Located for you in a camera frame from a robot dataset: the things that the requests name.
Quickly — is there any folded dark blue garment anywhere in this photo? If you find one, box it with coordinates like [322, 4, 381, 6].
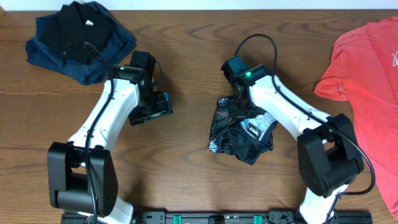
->
[25, 1, 136, 85]

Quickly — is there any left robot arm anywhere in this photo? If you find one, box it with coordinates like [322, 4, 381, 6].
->
[47, 63, 172, 223]

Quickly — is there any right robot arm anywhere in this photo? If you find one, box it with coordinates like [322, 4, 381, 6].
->
[221, 61, 364, 223]

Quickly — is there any red t-shirt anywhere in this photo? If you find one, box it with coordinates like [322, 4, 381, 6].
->
[315, 17, 397, 218]

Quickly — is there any black cable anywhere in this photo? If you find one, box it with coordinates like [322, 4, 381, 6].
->
[82, 42, 116, 224]
[233, 33, 376, 224]

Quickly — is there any left black cable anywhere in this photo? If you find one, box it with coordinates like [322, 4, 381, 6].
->
[82, 42, 116, 224]

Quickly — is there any folded black shirt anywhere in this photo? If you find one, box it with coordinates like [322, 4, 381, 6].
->
[39, 2, 114, 63]

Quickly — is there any right black cable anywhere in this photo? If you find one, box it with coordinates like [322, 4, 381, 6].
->
[233, 33, 376, 224]

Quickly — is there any black patterned jersey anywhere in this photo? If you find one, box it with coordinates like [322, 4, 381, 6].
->
[208, 98, 278, 165]

